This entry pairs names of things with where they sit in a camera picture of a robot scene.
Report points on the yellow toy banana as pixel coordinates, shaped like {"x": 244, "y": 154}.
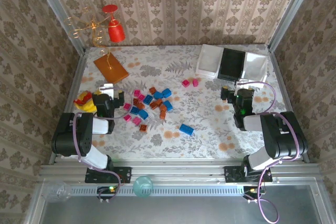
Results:
{"x": 88, "y": 107}

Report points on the black square container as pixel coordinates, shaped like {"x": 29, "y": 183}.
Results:
{"x": 232, "y": 62}

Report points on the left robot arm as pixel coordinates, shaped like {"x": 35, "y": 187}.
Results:
{"x": 68, "y": 134}

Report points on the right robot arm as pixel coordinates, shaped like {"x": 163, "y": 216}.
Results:
{"x": 283, "y": 140}

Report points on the small black circuit board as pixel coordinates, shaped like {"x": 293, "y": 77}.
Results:
{"x": 107, "y": 190}
{"x": 252, "y": 190}

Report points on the aluminium table side rail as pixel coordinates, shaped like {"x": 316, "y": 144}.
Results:
{"x": 287, "y": 103}
{"x": 75, "y": 85}

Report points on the red toy fries box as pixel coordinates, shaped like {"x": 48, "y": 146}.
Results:
{"x": 82, "y": 98}

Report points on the floral table cloth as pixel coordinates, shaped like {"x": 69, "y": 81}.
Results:
{"x": 197, "y": 119}

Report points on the teal glass cup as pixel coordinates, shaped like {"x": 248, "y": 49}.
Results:
{"x": 143, "y": 186}

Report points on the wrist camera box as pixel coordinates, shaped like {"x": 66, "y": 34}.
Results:
{"x": 107, "y": 89}
{"x": 241, "y": 83}

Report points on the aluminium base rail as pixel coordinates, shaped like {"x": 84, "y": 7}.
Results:
{"x": 170, "y": 169}

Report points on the clear plastic cup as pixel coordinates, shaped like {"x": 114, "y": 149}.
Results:
{"x": 56, "y": 192}

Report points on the aluminium frame post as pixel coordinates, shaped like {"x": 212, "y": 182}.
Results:
{"x": 291, "y": 11}
{"x": 59, "y": 11}

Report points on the red plastic goblet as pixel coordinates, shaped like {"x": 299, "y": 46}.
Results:
{"x": 116, "y": 33}

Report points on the long blue lego brick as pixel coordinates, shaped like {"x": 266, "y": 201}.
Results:
{"x": 186, "y": 129}

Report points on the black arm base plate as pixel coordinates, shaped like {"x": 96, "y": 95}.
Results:
{"x": 231, "y": 174}
{"x": 124, "y": 174}

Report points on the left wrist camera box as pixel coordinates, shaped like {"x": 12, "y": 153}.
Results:
{"x": 107, "y": 89}

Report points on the white square container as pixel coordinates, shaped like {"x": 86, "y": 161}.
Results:
{"x": 208, "y": 60}
{"x": 256, "y": 66}

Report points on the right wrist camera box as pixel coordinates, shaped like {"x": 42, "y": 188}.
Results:
{"x": 241, "y": 83}

